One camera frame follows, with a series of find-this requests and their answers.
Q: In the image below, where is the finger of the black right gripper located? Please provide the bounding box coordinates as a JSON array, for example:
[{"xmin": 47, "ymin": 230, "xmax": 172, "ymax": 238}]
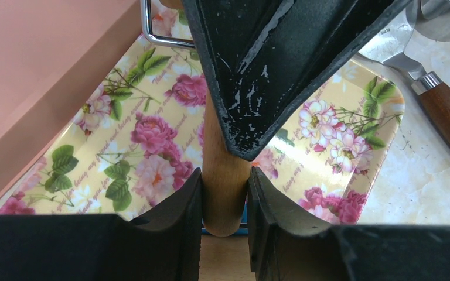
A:
[{"xmin": 183, "ymin": 0, "xmax": 408, "ymax": 161}]

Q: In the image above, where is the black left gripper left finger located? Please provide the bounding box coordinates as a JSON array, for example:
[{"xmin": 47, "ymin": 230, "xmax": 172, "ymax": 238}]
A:
[{"xmin": 0, "ymin": 169, "xmax": 202, "ymax": 280}]

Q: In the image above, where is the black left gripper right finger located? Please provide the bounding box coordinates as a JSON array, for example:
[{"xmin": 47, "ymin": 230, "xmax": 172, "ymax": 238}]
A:
[{"xmin": 247, "ymin": 167, "xmax": 450, "ymax": 280}]

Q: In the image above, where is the blue dough piece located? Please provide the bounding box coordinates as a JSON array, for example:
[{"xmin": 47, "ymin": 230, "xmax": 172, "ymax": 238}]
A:
[{"xmin": 202, "ymin": 201, "xmax": 248, "ymax": 236}]

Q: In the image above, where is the wooden double-ended roller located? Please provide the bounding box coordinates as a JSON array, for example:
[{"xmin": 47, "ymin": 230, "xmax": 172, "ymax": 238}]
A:
[{"xmin": 161, "ymin": 1, "xmax": 254, "ymax": 237}]

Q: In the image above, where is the pink rectangular tray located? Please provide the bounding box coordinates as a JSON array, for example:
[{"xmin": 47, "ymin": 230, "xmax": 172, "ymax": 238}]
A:
[{"xmin": 0, "ymin": 1, "xmax": 141, "ymax": 198}]

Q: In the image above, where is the round metal cutter ring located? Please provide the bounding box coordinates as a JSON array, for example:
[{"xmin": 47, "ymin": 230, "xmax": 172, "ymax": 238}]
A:
[{"xmin": 417, "ymin": 0, "xmax": 450, "ymax": 42}]

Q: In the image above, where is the metal scraper wooden handle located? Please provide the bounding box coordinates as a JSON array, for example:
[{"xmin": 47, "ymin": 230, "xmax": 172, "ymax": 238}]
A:
[{"xmin": 359, "ymin": 3, "xmax": 450, "ymax": 147}]

